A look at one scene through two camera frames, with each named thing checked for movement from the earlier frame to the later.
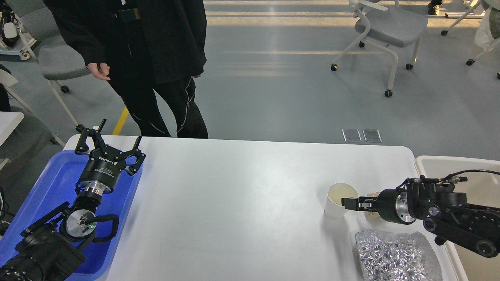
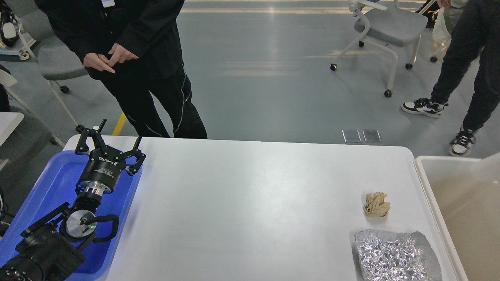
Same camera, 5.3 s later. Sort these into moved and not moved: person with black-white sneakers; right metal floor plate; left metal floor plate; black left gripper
Moved: person with black-white sneakers
Not moved: left metal floor plate; black left gripper; right metal floor plate
